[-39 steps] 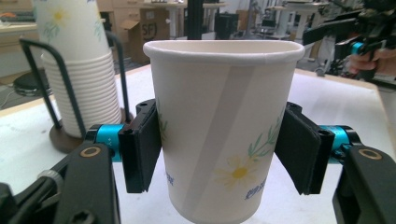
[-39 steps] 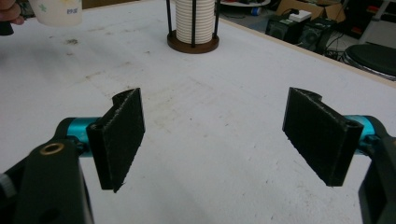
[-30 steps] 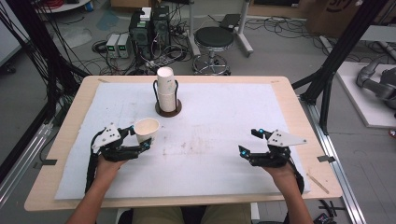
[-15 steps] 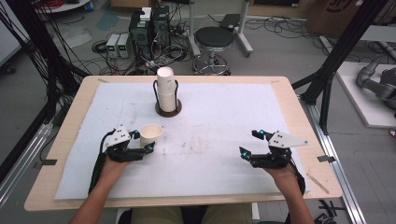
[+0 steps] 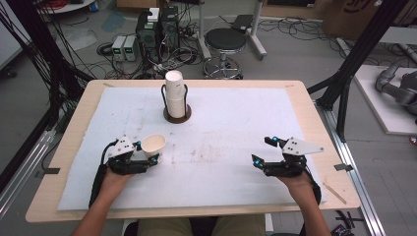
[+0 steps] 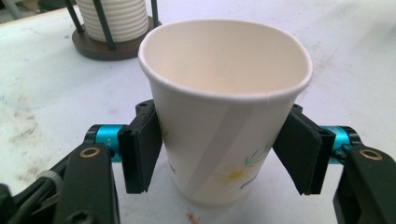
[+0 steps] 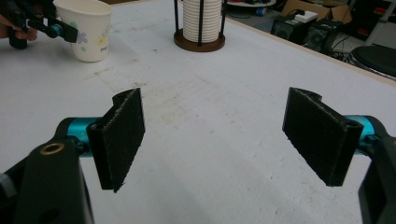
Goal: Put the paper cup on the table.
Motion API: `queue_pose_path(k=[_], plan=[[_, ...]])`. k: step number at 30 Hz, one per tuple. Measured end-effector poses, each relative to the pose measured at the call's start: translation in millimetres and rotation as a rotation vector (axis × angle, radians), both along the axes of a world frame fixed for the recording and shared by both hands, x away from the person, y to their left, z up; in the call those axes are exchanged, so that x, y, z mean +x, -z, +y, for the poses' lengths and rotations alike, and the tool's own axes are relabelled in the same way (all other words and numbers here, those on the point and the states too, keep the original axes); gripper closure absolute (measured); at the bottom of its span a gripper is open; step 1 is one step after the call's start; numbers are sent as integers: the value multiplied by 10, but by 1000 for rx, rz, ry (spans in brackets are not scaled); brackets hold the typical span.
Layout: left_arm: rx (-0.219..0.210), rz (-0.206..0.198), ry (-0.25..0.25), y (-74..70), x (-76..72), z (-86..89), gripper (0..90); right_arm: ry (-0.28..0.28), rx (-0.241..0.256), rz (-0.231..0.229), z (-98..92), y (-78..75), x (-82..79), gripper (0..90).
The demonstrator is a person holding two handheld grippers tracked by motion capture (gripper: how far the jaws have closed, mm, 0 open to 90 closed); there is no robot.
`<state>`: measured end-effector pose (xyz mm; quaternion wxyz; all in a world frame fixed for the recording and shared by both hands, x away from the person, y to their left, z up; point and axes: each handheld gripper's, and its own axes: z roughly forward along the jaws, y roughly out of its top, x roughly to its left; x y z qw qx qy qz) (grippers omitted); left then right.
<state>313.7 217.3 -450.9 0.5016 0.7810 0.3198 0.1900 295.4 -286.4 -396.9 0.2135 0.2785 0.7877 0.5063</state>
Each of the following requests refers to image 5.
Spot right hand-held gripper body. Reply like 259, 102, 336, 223
262, 137, 326, 178

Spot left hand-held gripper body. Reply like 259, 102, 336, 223
103, 135, 153, 176

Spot flower print paper cup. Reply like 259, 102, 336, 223
141, 133, 167, 159

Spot black wire cup holder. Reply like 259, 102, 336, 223
160, 83, 193, 125

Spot stack of white paper cups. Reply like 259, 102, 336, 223
164, 70, 186, 119

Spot person's right hand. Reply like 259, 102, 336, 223
276, 172, 315, 202

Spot person's left hand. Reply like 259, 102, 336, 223
99, 169, 136, 198

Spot white foam mat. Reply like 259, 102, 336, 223
57, 86, 328, 211

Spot light wooden table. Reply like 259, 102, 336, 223
25, 79, 362, 224

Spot thin wooden stick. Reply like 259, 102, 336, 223
323, 182, 347, 206

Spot white table leg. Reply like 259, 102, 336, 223
265, 213, 275, 234

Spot person's khaki trousers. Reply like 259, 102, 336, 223
136, 214, 267, 236

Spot grey bench power supply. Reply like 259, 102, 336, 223
110, 34, 127, 62
123, 34, 139, 62

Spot black computer tower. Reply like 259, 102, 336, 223
159, 5, 181, 61
135, 11, 162, 64

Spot black round stool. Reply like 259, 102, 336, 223
202, 28, 248, 81

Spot white floor board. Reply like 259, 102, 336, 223
353, 64, 417, 137

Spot small white box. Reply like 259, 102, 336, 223
147, 7, 161, 24

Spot brown cardboard box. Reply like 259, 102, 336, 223
322, 0, 417, 41

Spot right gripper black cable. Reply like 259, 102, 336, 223
304, 165, 323, 207

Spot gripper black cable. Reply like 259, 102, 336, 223
304, 165, 323, 207
89, 139, 120, 208

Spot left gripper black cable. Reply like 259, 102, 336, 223
89, 139, 120, 208

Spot aluminium rail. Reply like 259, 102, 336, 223
0, 128, 57, 219
315, 99, 387, 236

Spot white stand frame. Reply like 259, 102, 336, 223
196, 0, 268, 62

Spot black metal frame with cables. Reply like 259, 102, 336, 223
0, 0, 96, 132

